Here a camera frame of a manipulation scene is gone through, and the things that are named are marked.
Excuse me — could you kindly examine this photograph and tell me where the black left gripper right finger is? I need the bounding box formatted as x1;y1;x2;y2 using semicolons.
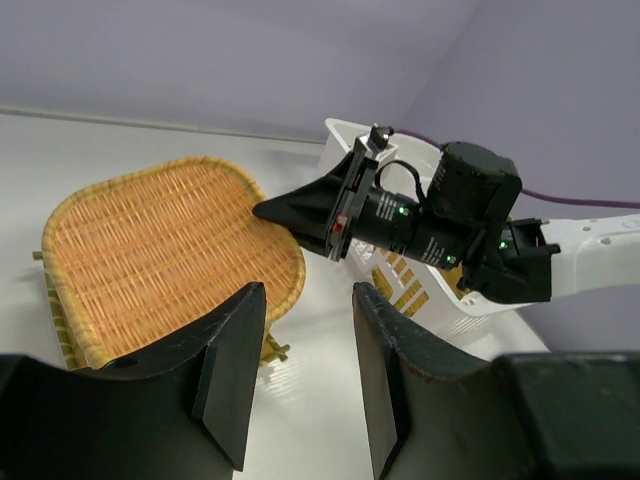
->
353;282;639;479

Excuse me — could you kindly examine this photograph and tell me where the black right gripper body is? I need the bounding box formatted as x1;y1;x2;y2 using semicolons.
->
327;137;430;260

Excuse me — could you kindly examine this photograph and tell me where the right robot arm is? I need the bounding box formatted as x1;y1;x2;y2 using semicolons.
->
253;128;639;304

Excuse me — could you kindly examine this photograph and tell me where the square bamboo woven plate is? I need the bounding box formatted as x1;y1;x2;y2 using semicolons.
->
43;265;302;370

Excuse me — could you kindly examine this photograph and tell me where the small round bamboo plate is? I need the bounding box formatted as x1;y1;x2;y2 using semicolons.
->
370;248;429;318

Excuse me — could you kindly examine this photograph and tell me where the thick tan woven plate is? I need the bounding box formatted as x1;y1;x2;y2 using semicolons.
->
35;156;306;368

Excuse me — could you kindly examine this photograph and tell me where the white plastic dish rack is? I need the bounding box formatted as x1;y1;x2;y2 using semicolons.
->
345;134;521;344

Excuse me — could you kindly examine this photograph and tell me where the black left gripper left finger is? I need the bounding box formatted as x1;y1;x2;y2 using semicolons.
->
1;282;266;479

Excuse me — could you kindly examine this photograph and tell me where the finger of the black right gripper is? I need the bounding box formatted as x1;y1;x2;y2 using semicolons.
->
283;223;331;258
252;154;358;225

